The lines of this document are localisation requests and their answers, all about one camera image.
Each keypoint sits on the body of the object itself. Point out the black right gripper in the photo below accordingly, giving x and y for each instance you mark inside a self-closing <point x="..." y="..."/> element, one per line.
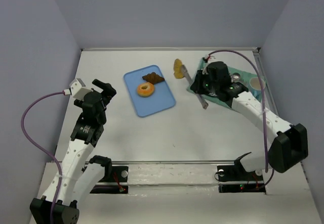
<point x="198" y="81"/>

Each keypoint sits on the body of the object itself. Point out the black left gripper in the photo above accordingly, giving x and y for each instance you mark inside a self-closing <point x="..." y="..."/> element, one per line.
<point x="102" y="95"/>

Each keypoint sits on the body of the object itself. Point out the metal kitchen tongs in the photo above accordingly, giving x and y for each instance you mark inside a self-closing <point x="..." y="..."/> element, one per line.
<point x="202" y="101"/>

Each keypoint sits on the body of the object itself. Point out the oval seeded bread roll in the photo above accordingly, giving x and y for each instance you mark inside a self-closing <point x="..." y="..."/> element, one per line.
<point x="177" y="69"/>

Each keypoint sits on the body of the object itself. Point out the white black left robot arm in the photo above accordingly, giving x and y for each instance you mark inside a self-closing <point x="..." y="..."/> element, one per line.
<point x="75" y="178"/>

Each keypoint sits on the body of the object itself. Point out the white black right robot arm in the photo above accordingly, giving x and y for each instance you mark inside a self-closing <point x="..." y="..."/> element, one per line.
<point x="287" y="143"/>

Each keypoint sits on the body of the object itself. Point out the metal spoon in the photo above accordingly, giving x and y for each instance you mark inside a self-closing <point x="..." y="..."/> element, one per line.
<point x="236" y="77"/>

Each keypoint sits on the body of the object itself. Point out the light blue mug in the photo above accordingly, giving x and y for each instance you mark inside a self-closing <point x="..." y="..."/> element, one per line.
<point x="256" y="86"/>

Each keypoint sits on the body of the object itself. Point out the orange glazed donut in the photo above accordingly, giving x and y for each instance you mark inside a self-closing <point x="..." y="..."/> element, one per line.
<point x="145" y="89"/>

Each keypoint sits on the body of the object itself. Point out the dark brown croissant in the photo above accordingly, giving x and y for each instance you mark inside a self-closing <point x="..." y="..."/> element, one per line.
<point x="153" y="78"/>

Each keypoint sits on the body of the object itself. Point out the blue plastic tray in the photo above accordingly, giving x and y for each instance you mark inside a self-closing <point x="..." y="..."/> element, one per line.
<point x="161" y="99"/>

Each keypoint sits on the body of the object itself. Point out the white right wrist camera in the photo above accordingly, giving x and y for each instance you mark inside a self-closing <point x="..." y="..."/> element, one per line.
<point x="205" y="70"/>

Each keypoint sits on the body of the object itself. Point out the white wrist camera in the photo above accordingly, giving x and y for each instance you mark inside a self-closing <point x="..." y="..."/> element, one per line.
<point x="205" y="70"/>
<point x="78" y="89"/>

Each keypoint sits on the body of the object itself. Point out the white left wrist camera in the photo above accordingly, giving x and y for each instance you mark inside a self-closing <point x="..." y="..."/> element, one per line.
<point x="78" y="89"/>

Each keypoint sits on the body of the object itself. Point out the aluminium front rail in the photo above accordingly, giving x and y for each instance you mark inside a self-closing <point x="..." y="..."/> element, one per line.
<point x="218" y="162"/>

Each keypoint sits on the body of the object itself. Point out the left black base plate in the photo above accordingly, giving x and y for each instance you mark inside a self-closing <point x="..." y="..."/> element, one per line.
<point x="115" y="183"/>

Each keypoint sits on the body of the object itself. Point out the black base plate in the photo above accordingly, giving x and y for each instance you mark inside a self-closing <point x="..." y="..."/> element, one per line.
<point x="232" y="181"/>
<point x="115" y="183"/>

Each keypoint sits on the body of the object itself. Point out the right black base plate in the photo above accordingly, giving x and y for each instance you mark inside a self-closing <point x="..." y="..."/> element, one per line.
<point x="232" y="181"/>

